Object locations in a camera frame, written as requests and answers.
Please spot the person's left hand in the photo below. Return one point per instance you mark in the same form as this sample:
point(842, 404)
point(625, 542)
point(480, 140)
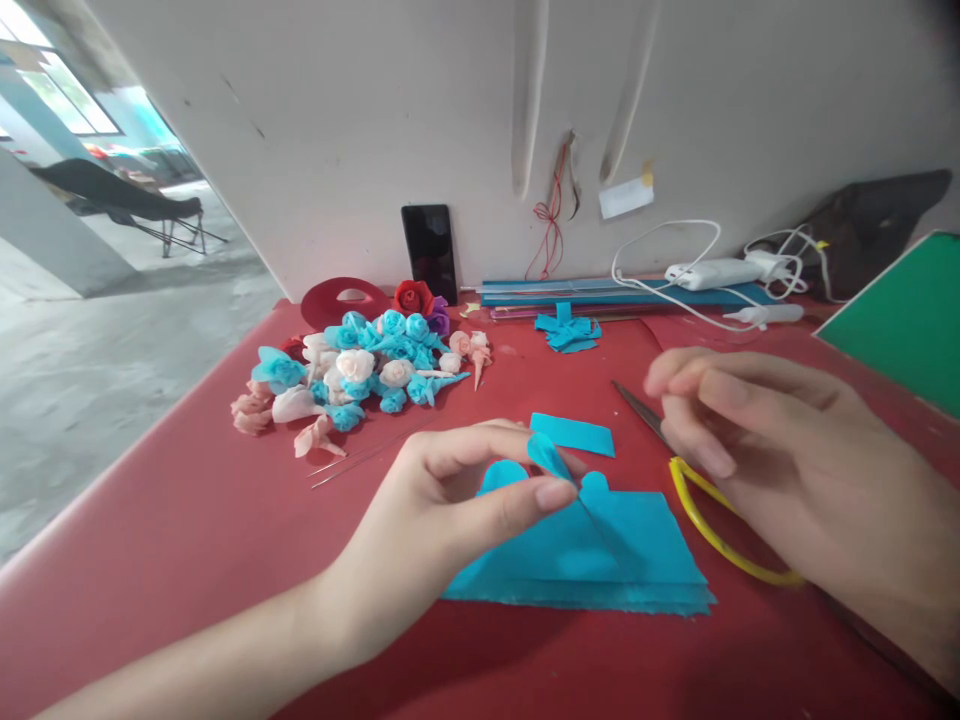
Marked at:
point(405, 540)

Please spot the person's right hand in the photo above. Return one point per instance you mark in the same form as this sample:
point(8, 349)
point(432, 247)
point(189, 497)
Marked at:
point(817, 480)

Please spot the person's left index finger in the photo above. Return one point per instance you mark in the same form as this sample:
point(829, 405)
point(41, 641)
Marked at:
point(465, 436)

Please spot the person's right thumb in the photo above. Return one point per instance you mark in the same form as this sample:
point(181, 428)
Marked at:
point(701, 439)

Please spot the person's left thumb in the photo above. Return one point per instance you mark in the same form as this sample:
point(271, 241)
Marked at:
point(517, 508)

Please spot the person's right fingers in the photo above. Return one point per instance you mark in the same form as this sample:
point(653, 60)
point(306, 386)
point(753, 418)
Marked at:
point(712, 375)

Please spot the white glue bottle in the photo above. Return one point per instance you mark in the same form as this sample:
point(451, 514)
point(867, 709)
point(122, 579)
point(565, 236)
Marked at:
point(772, 313)

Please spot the stack of blue paper sheets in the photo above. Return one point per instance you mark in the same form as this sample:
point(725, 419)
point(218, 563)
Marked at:
point(592, 551)

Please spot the blue paper rectangle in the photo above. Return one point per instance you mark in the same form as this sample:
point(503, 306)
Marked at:
point(577, 433)

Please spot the white power bank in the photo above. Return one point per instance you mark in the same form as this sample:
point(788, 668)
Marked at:
point(716, 274)

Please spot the pile of paper flowers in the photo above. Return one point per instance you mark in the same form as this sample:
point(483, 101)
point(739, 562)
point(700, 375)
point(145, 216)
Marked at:
point(360, 367)

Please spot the white charger plug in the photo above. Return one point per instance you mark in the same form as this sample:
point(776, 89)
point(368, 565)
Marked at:
point(772, 264)

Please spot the heap of blue paper scraps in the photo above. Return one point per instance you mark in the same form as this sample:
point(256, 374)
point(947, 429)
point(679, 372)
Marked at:
point(566, 331)

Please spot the stack of long blue strips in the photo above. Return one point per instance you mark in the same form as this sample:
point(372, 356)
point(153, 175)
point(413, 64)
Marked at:
point(585, 291)

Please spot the black phone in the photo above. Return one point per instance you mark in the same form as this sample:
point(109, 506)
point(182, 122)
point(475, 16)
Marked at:
point(429, 251)

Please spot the red foam piece with hole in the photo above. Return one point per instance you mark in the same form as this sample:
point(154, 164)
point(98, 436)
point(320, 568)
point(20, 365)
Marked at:
point(324, 301)

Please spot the green board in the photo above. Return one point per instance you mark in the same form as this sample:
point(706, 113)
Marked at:
point(904, 322)

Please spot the white paper note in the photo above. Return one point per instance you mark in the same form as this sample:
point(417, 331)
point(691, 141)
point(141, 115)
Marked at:
point(625, 196)

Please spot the dark brown bag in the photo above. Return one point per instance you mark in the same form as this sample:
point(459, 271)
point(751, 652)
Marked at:
point(877, 225)

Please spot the black folding chair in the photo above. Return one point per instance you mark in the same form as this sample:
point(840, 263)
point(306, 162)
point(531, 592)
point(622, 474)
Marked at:
point(127, 199)

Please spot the window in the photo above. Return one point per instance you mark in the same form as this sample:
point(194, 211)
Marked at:
point(45, 67)

